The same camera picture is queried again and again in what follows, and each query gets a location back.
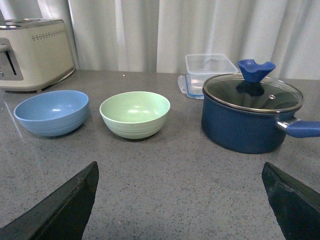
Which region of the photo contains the cream toaster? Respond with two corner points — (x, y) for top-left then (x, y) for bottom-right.
(0, 18), (75, 92)

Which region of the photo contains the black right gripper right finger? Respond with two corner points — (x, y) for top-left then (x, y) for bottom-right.
(261, 162), (320, 240)

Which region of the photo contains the glass lid with blue knob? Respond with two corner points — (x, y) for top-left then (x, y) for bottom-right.
(203, 59), (304, 113)

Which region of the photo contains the blue saucepan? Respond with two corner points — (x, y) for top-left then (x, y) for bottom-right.
(201, 94), (320, 154)

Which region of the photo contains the green bowl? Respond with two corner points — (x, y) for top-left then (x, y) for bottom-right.
(99, 91), (171, 140)

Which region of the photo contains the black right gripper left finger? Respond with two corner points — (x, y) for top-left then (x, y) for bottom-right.
(0, 161), (99, 240)

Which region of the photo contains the blue bowl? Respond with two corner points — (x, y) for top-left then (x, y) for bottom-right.
(13, 90), (89, 137)

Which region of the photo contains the clear plastic container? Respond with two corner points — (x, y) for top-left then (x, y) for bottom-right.
(185, 53), (239, 80)

